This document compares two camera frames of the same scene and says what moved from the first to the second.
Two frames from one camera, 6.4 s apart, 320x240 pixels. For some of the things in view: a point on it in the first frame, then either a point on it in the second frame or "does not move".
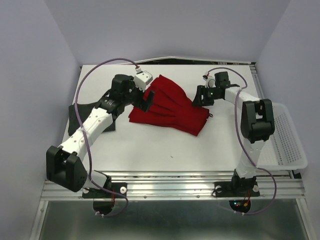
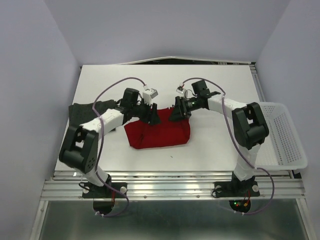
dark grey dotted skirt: [83, 110] does not move
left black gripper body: [135, 97] -> [142, 111]
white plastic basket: [283, 150] does not move
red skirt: [173, 109] -> [142, 135]
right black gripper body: [208, 95] -> [187, 105]
